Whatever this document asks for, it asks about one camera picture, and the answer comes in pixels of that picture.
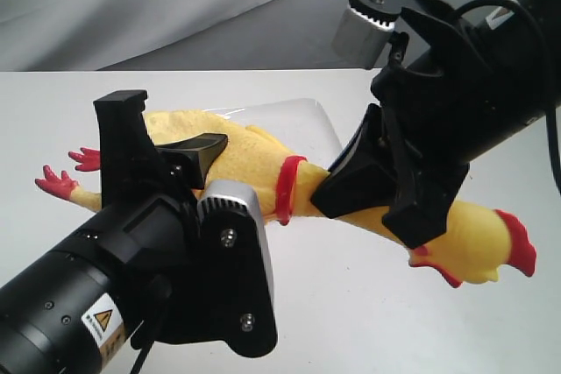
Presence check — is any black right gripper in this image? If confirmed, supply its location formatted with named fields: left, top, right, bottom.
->
left=311, top=7, right=469, bottom=248

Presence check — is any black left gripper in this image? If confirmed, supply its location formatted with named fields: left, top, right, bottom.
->
left=94, top=89, right=229, bottom=346

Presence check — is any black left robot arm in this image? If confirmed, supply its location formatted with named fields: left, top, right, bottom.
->
left=1, top=90, right=228, bottom=373

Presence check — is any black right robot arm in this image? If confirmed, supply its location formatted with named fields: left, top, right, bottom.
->
left=311, top=0, right=560, bottom=249

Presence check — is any white square plate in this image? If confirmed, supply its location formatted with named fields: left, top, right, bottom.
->
left=203, top=97, right=345, bottom=227

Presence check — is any grey backdrop cloth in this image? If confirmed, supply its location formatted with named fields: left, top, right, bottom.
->
left=1, top=0, right=469, bottom=71

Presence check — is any black left camera cable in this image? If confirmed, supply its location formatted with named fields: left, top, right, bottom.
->
left=131, top=275, right=173, bottom=374

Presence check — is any black camera cable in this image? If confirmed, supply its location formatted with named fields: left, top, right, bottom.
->
left=455, top=0, right=561, bottom=198
left=131, top=275, right=173, bottom=374

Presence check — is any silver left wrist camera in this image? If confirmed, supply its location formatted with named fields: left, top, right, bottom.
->
left=198, top=180, right=278, bottom=358

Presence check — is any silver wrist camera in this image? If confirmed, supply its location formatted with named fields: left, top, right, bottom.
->
left=332, top=0, right=407, bottom=70
left=198, top=180, right=278, bottom=358

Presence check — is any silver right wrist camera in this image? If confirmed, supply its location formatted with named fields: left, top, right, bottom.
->
left=332, top=0, right=407, bottom=70

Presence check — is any black right camera cable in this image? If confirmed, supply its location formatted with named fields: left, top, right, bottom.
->
left=455, top=0, right=561, bottom=198

